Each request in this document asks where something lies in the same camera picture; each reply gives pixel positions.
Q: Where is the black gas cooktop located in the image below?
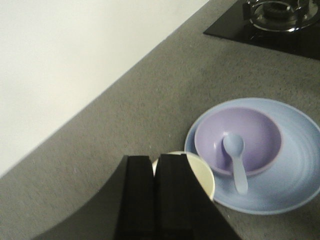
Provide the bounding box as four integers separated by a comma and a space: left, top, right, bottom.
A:
204, 0, 320, 60

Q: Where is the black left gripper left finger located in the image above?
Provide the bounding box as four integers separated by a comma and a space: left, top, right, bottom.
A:
36, 155, 155, 240

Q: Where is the cream white cup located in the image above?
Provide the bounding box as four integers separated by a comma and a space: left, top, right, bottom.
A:
151, 150, 216, 201

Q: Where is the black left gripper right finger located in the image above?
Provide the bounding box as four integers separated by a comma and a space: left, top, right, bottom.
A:
155, 153, 240, 240

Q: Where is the light blue spoon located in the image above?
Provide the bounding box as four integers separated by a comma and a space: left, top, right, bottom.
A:
223, 132, 249, 195

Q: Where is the purple bowl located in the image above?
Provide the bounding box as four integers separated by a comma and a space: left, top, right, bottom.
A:
194, 107, 283, 176

